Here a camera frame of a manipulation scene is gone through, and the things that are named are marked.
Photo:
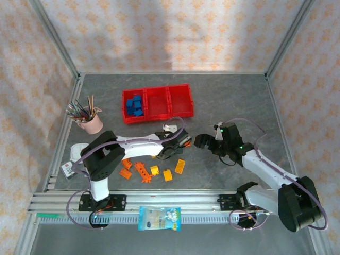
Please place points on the flat yellow lego plate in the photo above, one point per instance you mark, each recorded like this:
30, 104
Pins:
180, 166

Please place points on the aluminium lower frame post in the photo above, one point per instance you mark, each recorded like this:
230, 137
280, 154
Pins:
318, 244
25, 239

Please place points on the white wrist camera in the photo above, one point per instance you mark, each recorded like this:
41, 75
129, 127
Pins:
219, 134
170, 128

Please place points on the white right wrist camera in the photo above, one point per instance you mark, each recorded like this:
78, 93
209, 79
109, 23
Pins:
219, 134

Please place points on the wide aluminium front rail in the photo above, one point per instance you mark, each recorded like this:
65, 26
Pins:
172, 199

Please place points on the red coloured pencil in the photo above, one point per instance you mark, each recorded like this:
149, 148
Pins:
75, 115

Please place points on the white round container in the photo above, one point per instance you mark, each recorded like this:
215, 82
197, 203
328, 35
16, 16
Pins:
76, 152

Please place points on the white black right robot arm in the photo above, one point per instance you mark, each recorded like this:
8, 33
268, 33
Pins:
265, 167

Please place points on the long orange holed lego piece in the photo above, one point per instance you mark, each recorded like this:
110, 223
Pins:
143, 172

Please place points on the aluminium side rail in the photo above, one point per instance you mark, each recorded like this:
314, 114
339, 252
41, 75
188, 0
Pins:
271, 90
77, 90

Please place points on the dark coloured pencil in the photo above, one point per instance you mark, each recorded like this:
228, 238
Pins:
80, 105

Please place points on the tan coloured pencil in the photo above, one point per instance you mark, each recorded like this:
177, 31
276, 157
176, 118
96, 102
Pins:
92, 105

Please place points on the aluminium frame post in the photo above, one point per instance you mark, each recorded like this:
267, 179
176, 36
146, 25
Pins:
25, 239
53, 34
289, 37
318, 244

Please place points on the blue white snack bag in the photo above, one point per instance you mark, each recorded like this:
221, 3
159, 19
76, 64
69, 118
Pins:
159, 218

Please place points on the teal coloured pencil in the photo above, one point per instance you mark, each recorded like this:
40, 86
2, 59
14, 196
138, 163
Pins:
75, 111

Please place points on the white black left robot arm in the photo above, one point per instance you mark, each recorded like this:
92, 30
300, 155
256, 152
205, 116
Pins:
138, 146

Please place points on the blue lego brick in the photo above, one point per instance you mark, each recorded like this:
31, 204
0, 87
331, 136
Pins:
139, 113
138, 105
129, 103
137, 98
129, 110

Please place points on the red plastic bin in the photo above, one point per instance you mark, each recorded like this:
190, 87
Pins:
127, 119
157, 103
180, 101

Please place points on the pink cup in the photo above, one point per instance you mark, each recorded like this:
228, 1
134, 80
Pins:
93, 125

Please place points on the aluminium back rail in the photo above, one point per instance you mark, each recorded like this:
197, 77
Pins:
172, 72

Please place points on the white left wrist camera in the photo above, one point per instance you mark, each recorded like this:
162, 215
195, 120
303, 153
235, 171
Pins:
170, 128

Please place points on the brown coloured pencil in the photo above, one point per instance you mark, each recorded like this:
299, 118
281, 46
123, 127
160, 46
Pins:
89, 105

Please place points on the curved orange lego piece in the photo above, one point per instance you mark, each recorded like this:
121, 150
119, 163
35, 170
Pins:
127, 164

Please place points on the black round base hub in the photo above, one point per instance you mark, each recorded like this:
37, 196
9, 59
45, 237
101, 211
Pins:
245, 224
99, 225

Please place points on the white tipped coloured pencil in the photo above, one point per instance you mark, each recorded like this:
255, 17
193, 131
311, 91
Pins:
79, 120

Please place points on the small orange lego brick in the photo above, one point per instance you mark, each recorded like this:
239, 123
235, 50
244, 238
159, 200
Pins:
125, 173

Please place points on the green coloured pencil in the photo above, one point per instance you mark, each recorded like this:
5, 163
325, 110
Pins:
77, 108

